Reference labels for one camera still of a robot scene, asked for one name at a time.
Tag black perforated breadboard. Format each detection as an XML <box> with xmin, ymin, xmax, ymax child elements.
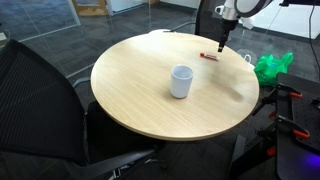
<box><xmin>290</xmin><ymin>94</ymin><xmax>320</xmax><ymax>155</ymax></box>

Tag black clamp orange handles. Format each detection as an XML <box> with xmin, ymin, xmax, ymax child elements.
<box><xmin>255</xmin><ymin>114</ymin><xmax>312</xmax><ymax>158</ymax></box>
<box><xmin>252</xmin><ymin>83</ymin><xmax>304</xmax><ymax>120</ymax></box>

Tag thin black camera cable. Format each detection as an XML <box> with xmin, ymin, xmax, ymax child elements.
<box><xmin>307</xmin><ymin>0</ymin><xmax>320</xmax><ymax>83</ymax></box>

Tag black robot cart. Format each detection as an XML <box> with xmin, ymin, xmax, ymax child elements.
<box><xmin>229</xmin><ymin>72</ymin><xmax>320</xmax><ymax>180</ymax></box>

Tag wooden cabinet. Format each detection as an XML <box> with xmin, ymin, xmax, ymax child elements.
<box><xmin>70</xmin><ymin>0</ymin><xmax>111</xmax><ymax>18</ymax></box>

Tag green plastic bag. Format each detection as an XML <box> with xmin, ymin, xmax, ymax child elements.
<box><xmin>253</xmin><ymin>51</ymin><xmax>295</xmax><ymax>88</ymax></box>

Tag white ceramic mug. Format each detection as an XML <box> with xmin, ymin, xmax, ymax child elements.
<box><xmin>169</xmin><ymin>64</ymin><xmax>195</xmax><ymax>100</ymax></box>

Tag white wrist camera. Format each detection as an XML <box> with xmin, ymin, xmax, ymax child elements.
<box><xmin>239</xmin><ymin>15</ymin><xmax>255</xmax><ymax>30</ymax></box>

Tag red capped marker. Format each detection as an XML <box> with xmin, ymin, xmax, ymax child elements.
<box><xmin>199</xmin><ymin>52</ymin><xmax>221</xmax><ymax>62</ymax></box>

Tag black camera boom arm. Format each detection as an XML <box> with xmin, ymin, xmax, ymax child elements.
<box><xmin>279</xmin><ymin>0</ymin><xmax>320</xmax><ymax>8</ymax></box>

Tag robot base mounting bracket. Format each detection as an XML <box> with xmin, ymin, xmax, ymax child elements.
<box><xmin>310</xmin><ymin>96</ymin><xmax>320</xmax><ymax>111</ymax></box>

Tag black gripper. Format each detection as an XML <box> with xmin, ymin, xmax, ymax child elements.
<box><xmin>217</xmin><ymin>19</ymin><xmax>239</xmax><ymax>53</ymax></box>

